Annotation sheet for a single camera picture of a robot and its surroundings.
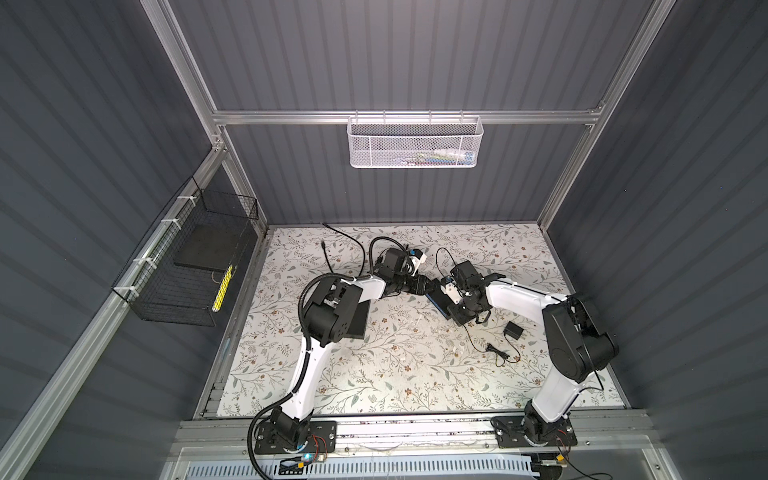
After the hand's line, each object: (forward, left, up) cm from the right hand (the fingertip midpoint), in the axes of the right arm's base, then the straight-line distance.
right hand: (460, 315), depth 94 cm
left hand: (+10, +8, +1) cm, 13 cm away
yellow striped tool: (-8, +61, +29) cm, 68 cm away
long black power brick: (-3, +32, +2) cm, 32 cm away
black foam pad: (+5, +69, +29) cm, 75 cm away
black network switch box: (+3, +6, +5) cm, 9 cm away
